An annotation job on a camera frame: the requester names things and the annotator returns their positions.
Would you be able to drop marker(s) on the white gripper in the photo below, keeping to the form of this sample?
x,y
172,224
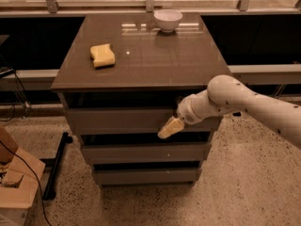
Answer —
x,y
187,113

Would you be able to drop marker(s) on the grey middle drawer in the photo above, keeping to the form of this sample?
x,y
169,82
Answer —
x,y
145,153

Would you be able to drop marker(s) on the white ceramic bowl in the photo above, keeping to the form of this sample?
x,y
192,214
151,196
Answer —
x,y
167,19

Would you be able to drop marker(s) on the grey top drawer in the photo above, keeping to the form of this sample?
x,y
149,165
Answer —
x,y
96,121

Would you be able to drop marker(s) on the black floor stand bar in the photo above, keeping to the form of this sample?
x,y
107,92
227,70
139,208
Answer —
x,y
54,164

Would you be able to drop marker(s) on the cardboard box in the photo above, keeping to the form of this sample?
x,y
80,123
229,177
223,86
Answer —
x,y
20,182

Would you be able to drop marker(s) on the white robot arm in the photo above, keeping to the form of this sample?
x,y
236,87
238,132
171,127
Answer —
x,y
225,94

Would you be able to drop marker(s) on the yellow sponge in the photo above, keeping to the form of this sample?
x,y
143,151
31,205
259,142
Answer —
x,y
102,55

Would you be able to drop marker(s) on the grey drawer cabinet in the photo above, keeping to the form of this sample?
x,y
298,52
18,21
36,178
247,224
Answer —
x,y
152,70

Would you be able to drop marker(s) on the metal window railing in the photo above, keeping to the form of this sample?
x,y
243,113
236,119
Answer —
x,y
147,0

